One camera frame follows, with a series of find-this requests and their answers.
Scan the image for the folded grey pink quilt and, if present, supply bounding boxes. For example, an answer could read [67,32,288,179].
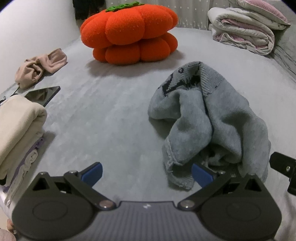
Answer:
[207,7,275,56]

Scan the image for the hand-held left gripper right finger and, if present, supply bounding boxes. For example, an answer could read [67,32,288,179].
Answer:
[177,163,265,211]

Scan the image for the folded cream clothes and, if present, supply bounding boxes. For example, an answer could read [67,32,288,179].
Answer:
[0,95,48,183]

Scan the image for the grey pink pillow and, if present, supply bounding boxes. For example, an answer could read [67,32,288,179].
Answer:
[229,0,291,30]

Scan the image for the light grey bed sheet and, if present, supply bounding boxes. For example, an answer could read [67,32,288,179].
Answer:
[0,27,296,241]

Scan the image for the grey quilted bedspread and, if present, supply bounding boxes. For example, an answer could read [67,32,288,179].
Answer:
[273,0,296,77]

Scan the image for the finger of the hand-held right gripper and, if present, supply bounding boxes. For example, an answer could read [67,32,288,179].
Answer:
[269,152,296,178]

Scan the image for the crumpled beige cloth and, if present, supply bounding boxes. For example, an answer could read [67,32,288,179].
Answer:
[14,48,68,90]

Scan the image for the grey knitted sweater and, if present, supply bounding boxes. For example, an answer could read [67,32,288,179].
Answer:
[147,61,271,191]

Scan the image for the lavender folded garment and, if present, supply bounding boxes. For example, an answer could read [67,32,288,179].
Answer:
[5,137,44,204]

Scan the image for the orange pumpkin plush cushion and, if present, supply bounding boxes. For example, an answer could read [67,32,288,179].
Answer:
[80,1,179,66]

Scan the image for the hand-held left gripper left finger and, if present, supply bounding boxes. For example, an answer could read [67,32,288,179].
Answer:
[32,162,117,211]

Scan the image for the black garment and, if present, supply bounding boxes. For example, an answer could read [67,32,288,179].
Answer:
[72,0,107,21]

